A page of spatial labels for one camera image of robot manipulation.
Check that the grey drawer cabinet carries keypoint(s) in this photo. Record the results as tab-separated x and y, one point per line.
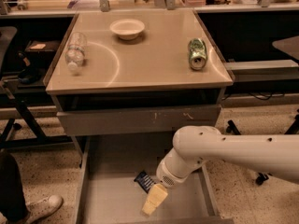
149	71

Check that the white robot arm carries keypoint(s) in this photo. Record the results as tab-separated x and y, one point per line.
193	146

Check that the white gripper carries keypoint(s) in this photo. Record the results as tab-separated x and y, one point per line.
165	176

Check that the blue rxbar blueberry wrapper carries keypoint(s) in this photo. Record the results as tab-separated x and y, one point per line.
144	181

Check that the crushed green soda can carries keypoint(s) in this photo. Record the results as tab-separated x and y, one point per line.
197	55

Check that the black wheeled stand base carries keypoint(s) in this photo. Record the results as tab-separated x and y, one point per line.
293	129

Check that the top drawer front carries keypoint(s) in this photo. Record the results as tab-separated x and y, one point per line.
137	120

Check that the dark trouser leg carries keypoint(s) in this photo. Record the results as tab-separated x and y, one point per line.
12	202

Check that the clear plastic water bottle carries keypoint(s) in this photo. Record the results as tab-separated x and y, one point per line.
75	51

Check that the white sneaker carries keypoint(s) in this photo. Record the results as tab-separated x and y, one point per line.
42	208

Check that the black chair frame left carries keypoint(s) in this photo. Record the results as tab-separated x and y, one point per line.
7	35

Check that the white paper bowl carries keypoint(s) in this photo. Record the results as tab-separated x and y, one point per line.
127	29

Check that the open middle drawer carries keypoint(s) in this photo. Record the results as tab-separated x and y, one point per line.
110	195

